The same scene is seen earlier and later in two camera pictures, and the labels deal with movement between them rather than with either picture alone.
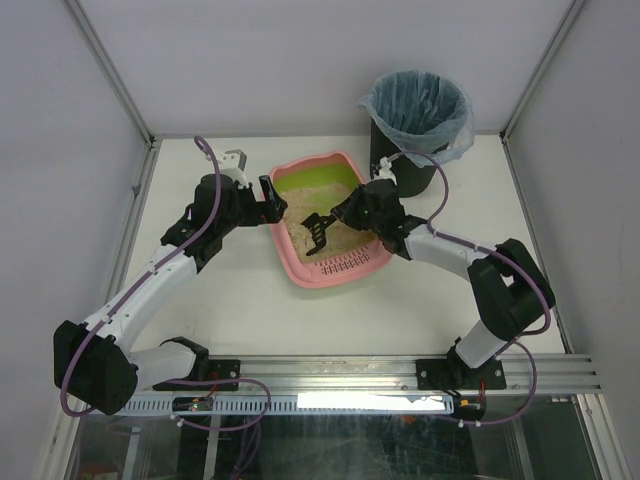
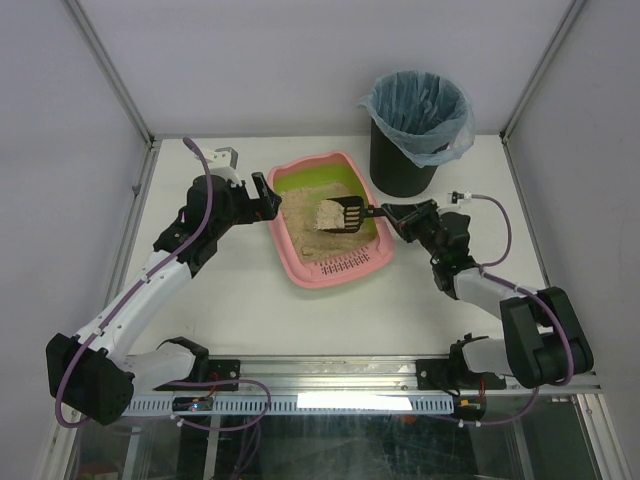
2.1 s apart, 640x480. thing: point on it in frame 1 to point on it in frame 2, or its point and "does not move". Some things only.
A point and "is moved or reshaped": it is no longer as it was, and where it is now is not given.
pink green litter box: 316,182 does not move
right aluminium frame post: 569,17 does not move
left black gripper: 267,198 does not move
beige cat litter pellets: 338,237 does not move
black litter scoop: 316,226 is moved or reshaped
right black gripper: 341,213 to 415,220
